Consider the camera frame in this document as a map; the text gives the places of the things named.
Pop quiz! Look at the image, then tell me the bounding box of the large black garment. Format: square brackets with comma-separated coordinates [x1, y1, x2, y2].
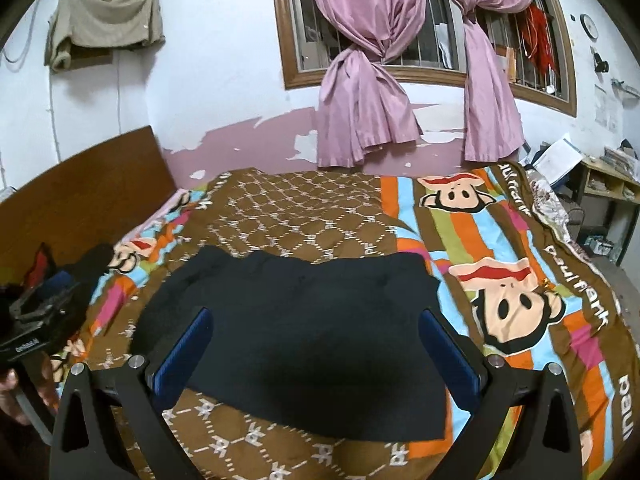
[130, 246, 447, 442]

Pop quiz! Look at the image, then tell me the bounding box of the red black clothes pile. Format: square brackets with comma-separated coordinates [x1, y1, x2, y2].
[1, 244, 114, 322]

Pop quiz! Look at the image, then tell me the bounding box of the person's left hand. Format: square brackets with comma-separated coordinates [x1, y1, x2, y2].
[0, 353, 58, 426]

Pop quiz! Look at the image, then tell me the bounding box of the brown wooden headboard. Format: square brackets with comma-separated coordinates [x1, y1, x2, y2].
[0, 126, 177, 284]

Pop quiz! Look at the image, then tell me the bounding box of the brown cartoon monkey bedspread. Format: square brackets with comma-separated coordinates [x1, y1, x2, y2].
[53, 163, 639, 479]

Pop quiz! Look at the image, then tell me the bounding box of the cluttered wooden shelf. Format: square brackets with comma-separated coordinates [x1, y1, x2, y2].
[520, 136, 639, 266]

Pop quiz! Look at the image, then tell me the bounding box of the right pink curtain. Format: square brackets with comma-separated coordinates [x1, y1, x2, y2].
[451, 0, 533, 162]

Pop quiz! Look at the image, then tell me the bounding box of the pink curtain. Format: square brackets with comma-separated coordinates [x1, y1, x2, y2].
[314, 0, 426, 168]
[451, 0, 533, 162]

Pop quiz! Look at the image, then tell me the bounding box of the wooden framed barred window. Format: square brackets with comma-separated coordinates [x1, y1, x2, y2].
[273, 0, 577, 117]

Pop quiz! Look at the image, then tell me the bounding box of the left pink curtain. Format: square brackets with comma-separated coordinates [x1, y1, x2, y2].
[314, 0, 426, 168]

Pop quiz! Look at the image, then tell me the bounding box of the beige cloth on wall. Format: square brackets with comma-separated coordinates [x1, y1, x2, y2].
[44, 0, 165, 73]

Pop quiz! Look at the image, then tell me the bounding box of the round wall clock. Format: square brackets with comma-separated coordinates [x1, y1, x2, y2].
[580, 13, 599, 41]

